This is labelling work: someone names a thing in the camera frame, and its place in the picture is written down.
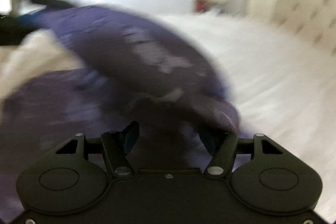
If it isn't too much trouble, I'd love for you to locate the red box on nightstand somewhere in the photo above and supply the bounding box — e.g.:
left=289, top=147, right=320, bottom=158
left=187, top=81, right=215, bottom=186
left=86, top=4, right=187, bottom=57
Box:
left=194, top=0, right=209, bottom=13

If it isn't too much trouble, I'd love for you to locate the purple patterned garment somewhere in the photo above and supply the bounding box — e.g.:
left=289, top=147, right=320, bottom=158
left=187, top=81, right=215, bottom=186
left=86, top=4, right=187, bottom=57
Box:
left=1, top=6, right=240, bottom=223

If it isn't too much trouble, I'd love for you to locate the white bed cover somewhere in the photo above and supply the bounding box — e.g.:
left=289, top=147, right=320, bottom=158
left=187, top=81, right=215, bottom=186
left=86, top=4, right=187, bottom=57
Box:
left=1, top=15, right=335, bottom=222

